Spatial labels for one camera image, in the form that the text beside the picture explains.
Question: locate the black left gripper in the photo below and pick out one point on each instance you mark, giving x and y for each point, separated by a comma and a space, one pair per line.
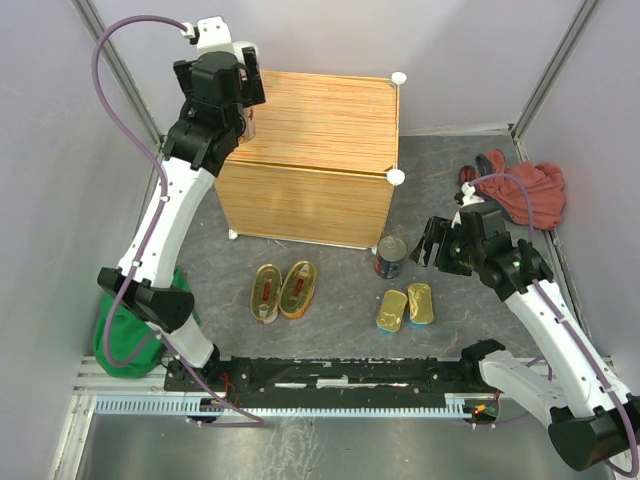
252, 92

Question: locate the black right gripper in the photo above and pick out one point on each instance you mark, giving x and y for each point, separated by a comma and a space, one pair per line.
432, 235

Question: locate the dark blue round can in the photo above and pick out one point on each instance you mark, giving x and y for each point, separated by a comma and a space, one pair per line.
390, 255

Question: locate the tall white-lid can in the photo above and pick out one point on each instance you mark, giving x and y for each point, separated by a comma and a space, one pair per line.
250, 61
249, 131

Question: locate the wooden cube cabinet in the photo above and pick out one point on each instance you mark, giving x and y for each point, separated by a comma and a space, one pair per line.
323, 165

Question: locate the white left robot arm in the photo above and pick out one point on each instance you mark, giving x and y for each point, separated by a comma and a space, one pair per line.
194, 151

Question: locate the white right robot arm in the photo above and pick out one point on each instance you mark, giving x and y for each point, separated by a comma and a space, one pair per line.
590, 415

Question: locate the gold rectangular tin right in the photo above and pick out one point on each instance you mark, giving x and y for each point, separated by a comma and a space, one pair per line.
421, 311

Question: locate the gold rectangular tin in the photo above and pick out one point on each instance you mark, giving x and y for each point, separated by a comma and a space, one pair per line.
391, 312
421, 311

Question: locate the gold rectangular tin left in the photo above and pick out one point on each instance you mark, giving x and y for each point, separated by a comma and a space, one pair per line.
391, 312

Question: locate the red oval tin right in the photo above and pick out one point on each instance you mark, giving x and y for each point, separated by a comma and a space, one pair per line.
298, 289

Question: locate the red oval tin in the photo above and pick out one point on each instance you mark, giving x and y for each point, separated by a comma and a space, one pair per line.
265, 293
298, 289

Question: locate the red cloth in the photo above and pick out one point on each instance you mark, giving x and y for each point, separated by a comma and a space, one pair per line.
544, 184

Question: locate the red oval tin left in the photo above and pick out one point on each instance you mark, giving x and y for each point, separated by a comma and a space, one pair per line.
265, 293

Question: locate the green cloth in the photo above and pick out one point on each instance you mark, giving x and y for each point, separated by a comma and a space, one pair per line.
138, 320

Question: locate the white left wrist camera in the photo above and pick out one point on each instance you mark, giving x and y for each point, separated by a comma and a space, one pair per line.
212, 34

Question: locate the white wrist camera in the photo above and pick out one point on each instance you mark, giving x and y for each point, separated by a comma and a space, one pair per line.
467, 196
212, 34

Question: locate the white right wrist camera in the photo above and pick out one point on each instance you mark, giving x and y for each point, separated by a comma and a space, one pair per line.
467, 196

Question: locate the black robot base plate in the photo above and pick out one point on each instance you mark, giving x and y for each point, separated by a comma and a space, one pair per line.
344, 383

